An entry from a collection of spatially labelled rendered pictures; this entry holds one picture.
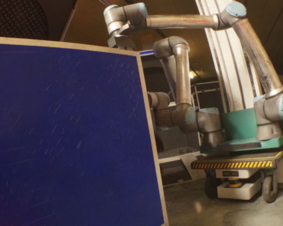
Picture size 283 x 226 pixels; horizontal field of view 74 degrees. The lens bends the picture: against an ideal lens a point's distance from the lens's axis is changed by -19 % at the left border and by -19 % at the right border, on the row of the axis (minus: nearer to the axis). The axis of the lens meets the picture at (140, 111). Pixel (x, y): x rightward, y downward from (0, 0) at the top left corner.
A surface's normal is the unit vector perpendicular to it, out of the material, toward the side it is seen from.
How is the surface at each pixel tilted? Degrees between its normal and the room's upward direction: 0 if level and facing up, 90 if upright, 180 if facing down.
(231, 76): 90
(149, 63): 143
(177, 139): 90
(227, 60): 90
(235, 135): 90
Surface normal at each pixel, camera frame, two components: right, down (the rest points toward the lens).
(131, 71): 0.71, -0.17
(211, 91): 0.14, -0.10
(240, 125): -0.79, 0.09
